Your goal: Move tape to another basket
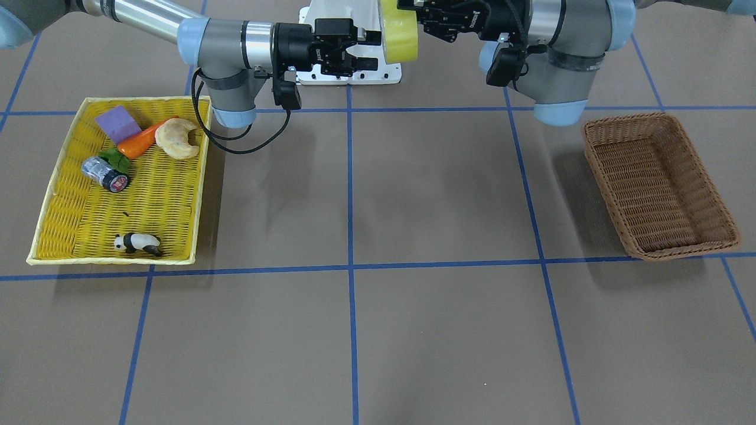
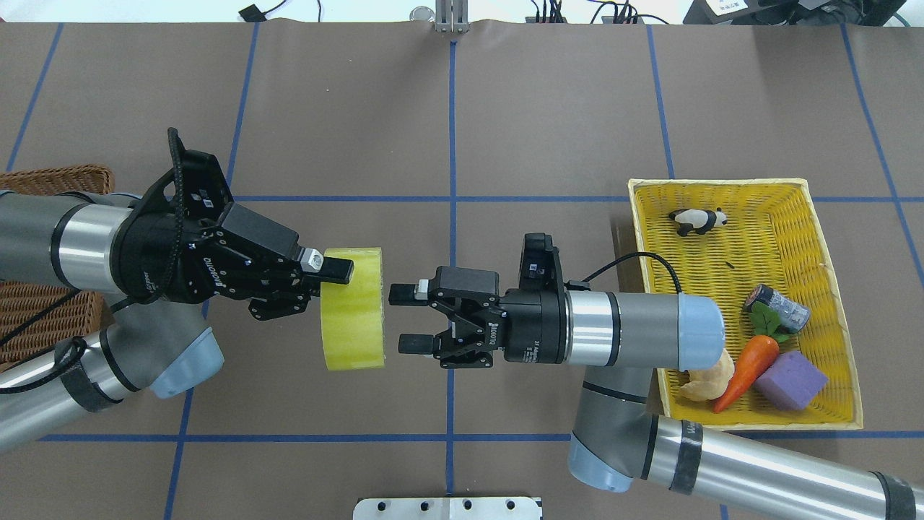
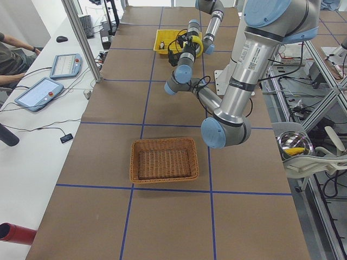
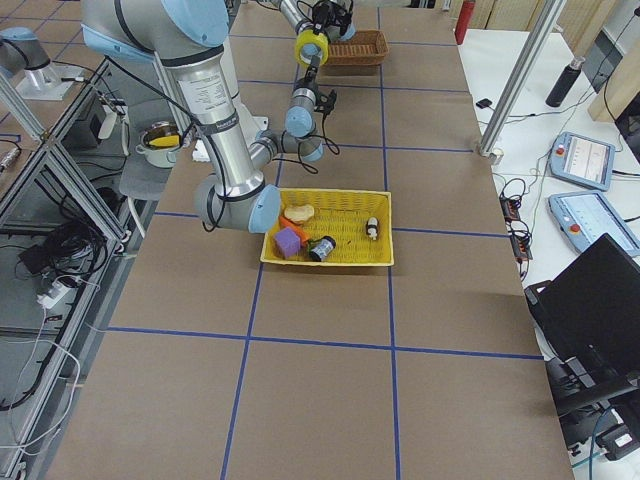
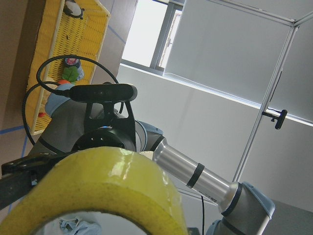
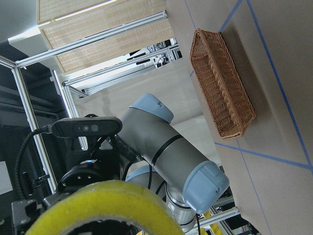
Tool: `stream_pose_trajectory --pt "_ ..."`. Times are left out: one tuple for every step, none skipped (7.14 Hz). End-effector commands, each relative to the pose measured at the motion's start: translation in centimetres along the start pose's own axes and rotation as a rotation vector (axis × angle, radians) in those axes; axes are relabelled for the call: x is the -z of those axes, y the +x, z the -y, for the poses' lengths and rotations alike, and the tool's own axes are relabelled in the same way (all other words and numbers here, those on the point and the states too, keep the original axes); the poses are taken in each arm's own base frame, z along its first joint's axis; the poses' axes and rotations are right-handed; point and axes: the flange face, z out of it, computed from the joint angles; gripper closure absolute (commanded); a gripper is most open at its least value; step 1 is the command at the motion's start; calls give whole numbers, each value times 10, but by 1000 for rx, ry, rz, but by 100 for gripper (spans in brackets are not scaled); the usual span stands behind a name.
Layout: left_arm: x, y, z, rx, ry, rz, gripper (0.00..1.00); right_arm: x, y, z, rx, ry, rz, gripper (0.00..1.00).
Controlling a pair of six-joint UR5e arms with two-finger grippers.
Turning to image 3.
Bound steel bowl with corn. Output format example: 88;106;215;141
277;131;314;161

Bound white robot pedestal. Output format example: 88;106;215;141
214;14;246;95

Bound teach pendant tablet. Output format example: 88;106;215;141
49;54;82;80
15;77;63;112

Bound small black phone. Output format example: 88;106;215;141
60;133;73;144

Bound yellow tape roll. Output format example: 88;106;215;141
185;36;203;58

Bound aluminium frame post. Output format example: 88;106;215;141
61;0;101;83

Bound black keyboard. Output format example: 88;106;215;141
79;15;94;38

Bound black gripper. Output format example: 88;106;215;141
186;30;201;38
181;41;197;56

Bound black white panda figure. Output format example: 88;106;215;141
159;41;165;50

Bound yellow woven basket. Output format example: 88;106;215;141
153;29;204;57

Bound seated person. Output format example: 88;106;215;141
1;33;41;88

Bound black computer mouse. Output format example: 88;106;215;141
56;36;68;43

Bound brown wicker basket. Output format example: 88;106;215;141
130;137;200;184

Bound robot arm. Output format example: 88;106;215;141
164;1;320;148
181;1;224;58

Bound red cylinder bottle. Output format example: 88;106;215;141
1;223;37;245

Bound near teach pendant tablet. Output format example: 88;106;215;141
15;77;63;112

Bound far teach pendant tablet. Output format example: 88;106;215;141
49;54;82;80

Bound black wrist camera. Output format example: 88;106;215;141
168;50;181;67

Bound white office chair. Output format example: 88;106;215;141
272;122;346;192

